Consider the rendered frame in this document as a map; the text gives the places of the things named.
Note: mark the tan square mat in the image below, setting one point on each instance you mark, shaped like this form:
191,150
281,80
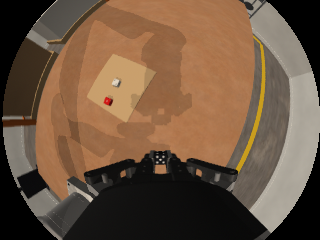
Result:
134,78

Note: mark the red die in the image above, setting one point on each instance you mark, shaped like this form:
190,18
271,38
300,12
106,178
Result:
108,101

